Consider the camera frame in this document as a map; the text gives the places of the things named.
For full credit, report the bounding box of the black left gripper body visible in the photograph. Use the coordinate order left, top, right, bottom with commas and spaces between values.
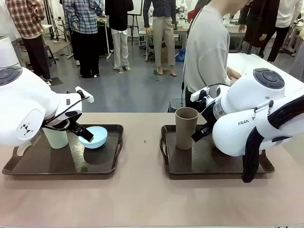
43, 110, 83, 134

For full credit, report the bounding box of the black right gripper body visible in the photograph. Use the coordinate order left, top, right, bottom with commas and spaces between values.
201, 106, 216, 134

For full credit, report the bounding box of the light blue bowl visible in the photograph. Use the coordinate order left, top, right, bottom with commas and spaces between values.
78, 126, 108, 150

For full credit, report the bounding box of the brown cup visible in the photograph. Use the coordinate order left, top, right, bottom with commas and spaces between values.
175, 107, 199, 151

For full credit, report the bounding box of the pale green cup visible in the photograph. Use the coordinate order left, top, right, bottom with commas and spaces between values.
42, 126, 69, 150

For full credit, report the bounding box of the dark brown tray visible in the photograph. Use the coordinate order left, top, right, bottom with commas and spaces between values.
160, 124, 276, 176
1, 124, 124, 176

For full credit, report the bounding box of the person's left hand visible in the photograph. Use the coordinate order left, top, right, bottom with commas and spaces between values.
227, 67, 242, 80

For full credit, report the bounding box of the person in pale sweatshirt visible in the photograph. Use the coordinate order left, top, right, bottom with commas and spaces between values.
183, 0, 241, 113

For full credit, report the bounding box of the white side table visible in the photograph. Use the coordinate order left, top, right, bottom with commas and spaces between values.
227, 53, 304, 84

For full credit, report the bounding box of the blue bag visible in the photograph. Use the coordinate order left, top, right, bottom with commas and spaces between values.
175, 48, 188, 63

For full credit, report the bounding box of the white air purifier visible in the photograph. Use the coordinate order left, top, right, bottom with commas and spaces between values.
0, 35, 20, 68

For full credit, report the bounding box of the bystander in blue plaid shirt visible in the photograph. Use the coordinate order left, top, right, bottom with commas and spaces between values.
62, 0, 105, 78

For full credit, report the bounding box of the bystander in beige trousers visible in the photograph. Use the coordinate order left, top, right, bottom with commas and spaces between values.
142, 0, 178, 77

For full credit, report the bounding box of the bystander in dark clothes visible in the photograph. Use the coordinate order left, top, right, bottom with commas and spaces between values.
238, 0, 281, 63

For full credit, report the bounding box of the bystander in red plaid shirt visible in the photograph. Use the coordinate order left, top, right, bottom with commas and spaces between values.
5, 0, 53, 86

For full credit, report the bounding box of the bystander in black top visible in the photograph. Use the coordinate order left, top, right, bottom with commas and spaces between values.
104, 0, 134, 71

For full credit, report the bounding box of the whiteboard easel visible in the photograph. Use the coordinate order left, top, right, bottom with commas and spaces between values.
126, 0, 143, 46

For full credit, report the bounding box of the bystander in white shirt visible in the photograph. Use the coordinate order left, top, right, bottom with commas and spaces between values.
266, 0, 303, 64

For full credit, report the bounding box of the thin black left camera cable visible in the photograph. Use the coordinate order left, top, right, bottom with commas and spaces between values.
42, 95, 91, 132

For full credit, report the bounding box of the thin black camera cable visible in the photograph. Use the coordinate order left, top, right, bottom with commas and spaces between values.
42, 95, 91, 132
206, 83, 232, 92

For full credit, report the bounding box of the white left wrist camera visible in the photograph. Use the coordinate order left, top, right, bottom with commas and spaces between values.
75, 86, 95, 104

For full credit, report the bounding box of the thin black right camera cable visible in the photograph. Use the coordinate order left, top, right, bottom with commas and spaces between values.
206, 83, 232, 92

